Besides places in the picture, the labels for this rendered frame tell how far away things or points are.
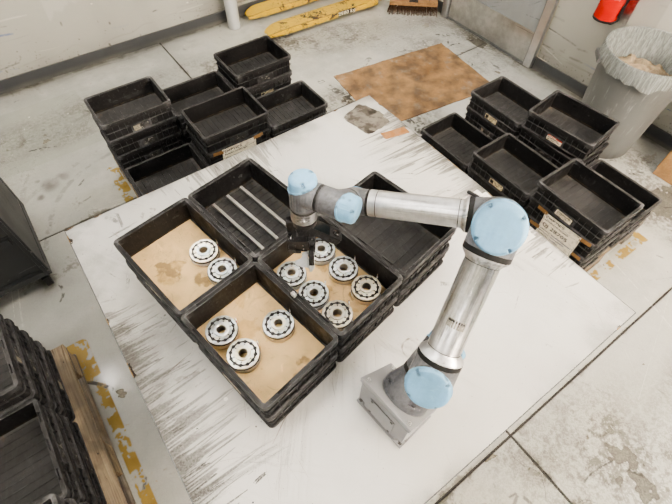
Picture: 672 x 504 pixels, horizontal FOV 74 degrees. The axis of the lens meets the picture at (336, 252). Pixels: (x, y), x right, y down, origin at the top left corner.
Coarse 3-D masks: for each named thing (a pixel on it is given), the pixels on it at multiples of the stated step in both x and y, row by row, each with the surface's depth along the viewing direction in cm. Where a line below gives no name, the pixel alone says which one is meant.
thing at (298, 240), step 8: (288, 216) 124; (288, 224) 122; (312, 224) 121; (288, 232) 127; (296, 232) 126; (304, 232) 125; (288, 240) 126; (296, 240) 126; (304, 240) 126; (312, 240) 126; (288, 248) 128; (296, 248) 129; (304, 248) 129
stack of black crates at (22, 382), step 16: (0, 320) 172; (0, 336) 166; (16, 336) 178; (0, 352) 173; (16, 352) 171; (32, 352) 185; (48, 352) 208; (0, 368) 170; (16, 368) 161; (32, 368) 177; (48, 368) 193; (0, 384) 166; (16, 384) 156; (32, 384) 167; (48, 384) 184; (0, 400) 155; (16, 400) 161; (48, 400) 174; (64, 400) 191
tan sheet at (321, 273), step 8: (296, 256) 160; (336, 256) 161; (280, 264) 158; (328, 264) 159; (312, 272) 156; (320, 272) 157; (328, 272) 157; (360, 272) 157; (320, 280) 155; (328, 280) 155; (328, 288) 153; (336, 288) 153; (344, 288) 153; (384, 288) 153; (336, 296) 151; (344, 296) 151; (352, 304) 149; (360, 304) 149; (320, 312) 147; (360, 312) 148
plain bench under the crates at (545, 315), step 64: (320, 128) 221; (384, 128) 222; (448, 192) 197; (448, 256) 177; (128, 320) 159; (384, 320) 160; (512, 320) 161; (576, 320) 162; (192, 384) 146; (320, 384) 147; (512, 384) 148; (192, 448) 135; (256, 448) 135; (320, 448) 135; (384, 448) 136; (448, 448) 136
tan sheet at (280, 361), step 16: (256, 288) 152; (240, 304) 149; (256, 304) 149; (272, 304) 149; (208, 320) 145; (240, 320) 145; (256, 320) 145; (240, 336) 142; (256, 336) 142; (304, 336) 142; (224, 352) 139; (272, 352) 139; (288, 352) 139; (304, 352) 139; (256, 368) 136; (272, 368) 136; (288, 368) 136; (256, 384) 133; (272, 384) 133
